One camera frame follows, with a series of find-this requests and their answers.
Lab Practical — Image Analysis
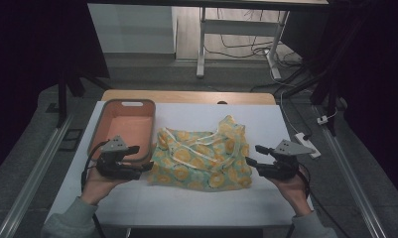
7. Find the black stand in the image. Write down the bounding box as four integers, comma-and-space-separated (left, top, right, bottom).
56, 65, 114, 129

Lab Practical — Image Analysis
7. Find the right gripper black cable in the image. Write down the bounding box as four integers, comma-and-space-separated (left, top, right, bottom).
297, 167, 353, 238

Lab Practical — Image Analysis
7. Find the orange plastic basket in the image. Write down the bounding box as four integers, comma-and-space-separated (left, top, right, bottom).
86, 98, 157, 166

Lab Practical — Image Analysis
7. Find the white desk frame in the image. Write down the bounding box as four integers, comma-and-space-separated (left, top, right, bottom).
196, 7, 291, 80

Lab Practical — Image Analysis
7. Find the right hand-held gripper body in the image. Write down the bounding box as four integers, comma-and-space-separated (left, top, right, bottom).
256, 139, 316, 181

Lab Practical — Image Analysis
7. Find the metal floor rail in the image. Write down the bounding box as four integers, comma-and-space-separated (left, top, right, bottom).
0, 112, 75, 238
314, 105, 389, 238

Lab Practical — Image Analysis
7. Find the white power strip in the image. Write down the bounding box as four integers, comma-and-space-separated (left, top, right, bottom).
294, 132, 322, 160

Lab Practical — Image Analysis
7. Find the person's left hand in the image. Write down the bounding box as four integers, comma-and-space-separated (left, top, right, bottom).
80, 166, 129, 206

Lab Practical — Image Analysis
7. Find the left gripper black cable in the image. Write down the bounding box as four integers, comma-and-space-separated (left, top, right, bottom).
80, 140, 109, 238

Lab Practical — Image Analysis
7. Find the wooden table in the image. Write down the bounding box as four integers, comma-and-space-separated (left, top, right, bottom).
100, 89, 277, 106

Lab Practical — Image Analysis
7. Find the black power cable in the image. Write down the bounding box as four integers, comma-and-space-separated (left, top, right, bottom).
280, 93, 315, 141

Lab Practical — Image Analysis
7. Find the orange-print cloth tote bag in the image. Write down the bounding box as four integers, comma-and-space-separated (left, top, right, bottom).
146, 114, 254, 192

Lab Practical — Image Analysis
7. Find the person's right hand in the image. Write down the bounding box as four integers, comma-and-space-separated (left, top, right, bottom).
269, 166, 313, 218

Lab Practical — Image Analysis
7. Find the white power cable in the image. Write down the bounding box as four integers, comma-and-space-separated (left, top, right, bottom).
269, 65, 303, 135

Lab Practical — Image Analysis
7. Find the white table board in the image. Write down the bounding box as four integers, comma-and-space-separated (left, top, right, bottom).
44, 101, 315, 229

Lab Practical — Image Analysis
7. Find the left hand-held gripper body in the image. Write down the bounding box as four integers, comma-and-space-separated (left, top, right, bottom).
95, 134, 145, 181

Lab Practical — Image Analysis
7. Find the black floor plate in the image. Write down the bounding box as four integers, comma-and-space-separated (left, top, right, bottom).
58, 128, 84, 153

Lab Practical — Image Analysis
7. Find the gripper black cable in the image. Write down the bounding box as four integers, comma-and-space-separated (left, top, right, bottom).
80, 140, 109, 238
297, 167, 353, 238

